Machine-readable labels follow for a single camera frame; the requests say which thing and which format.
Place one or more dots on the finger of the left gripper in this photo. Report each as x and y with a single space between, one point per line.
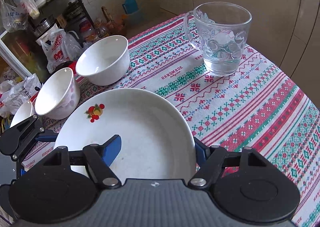
18 141

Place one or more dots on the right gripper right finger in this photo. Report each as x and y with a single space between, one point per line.
203 152

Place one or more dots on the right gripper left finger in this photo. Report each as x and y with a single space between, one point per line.
108 151

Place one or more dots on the small white bowl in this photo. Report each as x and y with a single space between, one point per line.
24 112

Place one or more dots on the white bowl pink flowers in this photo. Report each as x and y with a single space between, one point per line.
59 96

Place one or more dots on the white ceramic bowl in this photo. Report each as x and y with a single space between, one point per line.
105 62

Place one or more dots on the patterned red green tablecloth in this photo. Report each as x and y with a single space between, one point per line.
258 105

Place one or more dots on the white red plastic bag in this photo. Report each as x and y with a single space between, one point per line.
60 47

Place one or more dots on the clear glass mug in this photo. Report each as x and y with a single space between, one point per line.
220 30

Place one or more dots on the blue thermos jug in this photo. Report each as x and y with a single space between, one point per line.
130 6

